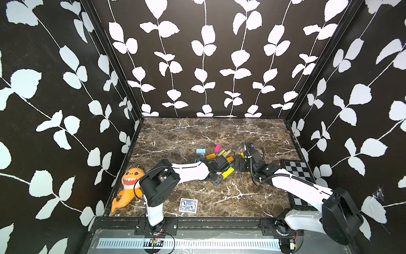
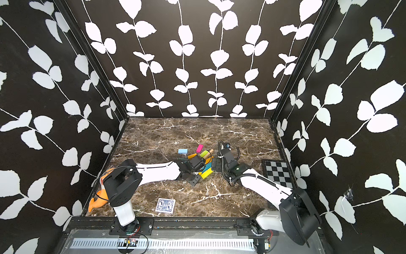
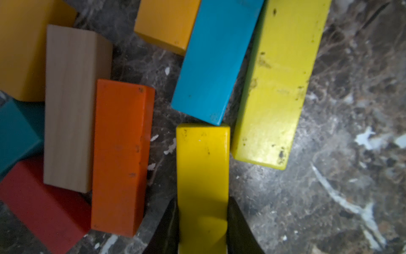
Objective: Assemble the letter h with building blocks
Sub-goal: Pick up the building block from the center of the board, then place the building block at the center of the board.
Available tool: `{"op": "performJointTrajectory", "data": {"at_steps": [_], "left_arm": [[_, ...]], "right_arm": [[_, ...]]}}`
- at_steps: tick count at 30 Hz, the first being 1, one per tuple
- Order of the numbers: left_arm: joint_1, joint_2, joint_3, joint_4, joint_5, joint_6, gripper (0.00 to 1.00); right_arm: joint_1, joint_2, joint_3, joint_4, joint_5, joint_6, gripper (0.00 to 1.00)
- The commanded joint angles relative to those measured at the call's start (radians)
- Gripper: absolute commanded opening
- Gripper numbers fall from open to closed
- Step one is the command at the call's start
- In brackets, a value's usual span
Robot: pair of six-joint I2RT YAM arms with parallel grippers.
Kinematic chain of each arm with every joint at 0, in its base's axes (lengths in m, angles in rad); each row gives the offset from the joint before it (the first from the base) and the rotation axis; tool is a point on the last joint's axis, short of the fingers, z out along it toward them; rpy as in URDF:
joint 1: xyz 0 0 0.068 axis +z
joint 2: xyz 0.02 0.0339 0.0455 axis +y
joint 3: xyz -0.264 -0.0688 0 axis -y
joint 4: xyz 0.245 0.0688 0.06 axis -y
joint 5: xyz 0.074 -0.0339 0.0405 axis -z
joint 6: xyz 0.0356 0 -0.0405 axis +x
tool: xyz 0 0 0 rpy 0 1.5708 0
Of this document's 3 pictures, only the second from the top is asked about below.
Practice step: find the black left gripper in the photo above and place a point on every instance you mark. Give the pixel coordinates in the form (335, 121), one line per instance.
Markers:
(195, 181)

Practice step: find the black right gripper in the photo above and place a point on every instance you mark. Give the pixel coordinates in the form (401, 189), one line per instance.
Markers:
(219, 163)

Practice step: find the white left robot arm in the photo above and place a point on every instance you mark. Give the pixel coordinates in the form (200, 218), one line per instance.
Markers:
(123, 181)

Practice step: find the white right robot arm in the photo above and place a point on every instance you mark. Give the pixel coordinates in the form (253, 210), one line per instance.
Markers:
(296, 216)

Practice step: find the amber yellow long block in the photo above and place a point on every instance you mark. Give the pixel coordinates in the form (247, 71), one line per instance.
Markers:
(191, 156)

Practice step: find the yellow-green long block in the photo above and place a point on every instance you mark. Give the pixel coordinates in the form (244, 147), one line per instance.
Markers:
(209, 174)

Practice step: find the magenta block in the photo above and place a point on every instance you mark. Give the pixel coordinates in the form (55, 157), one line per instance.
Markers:
(199, 149)

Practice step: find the lime green short block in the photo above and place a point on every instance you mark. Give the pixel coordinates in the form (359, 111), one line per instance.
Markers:
(205, 154)

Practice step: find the blue playing card box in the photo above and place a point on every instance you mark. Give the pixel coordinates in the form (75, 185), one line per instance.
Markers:
(165, 206)

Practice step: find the black white checkerboard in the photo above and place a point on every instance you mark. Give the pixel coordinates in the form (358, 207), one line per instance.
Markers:
(278, 172)

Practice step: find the orange plush toy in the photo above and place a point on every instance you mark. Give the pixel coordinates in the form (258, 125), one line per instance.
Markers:
(101, 197)

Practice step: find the black metal base rail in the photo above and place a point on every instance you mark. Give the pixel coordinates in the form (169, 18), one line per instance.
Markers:
(190, 227)

